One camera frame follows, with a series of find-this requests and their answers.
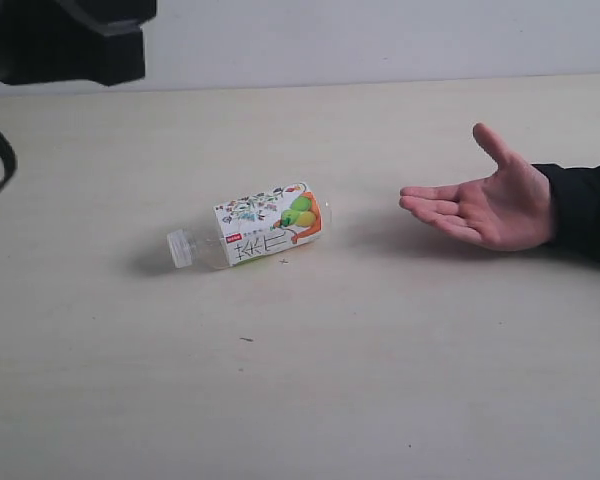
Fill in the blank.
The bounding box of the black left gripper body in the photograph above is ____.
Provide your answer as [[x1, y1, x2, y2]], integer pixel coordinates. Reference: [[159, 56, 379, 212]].
[[0, 0, 157, 86]]

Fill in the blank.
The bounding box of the black-sleeved forearm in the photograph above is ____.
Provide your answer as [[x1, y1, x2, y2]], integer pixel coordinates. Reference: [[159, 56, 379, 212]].
[[535, 164, 600, 263]]

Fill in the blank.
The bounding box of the clear floral-label tea bottle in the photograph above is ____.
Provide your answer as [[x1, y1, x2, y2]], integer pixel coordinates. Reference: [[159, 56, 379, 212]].
[[167, 182, 332, 270]]

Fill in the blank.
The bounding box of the person's open bare hand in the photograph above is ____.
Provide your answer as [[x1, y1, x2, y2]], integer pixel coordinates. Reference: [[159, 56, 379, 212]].
[[399, 123, 555, 252]]

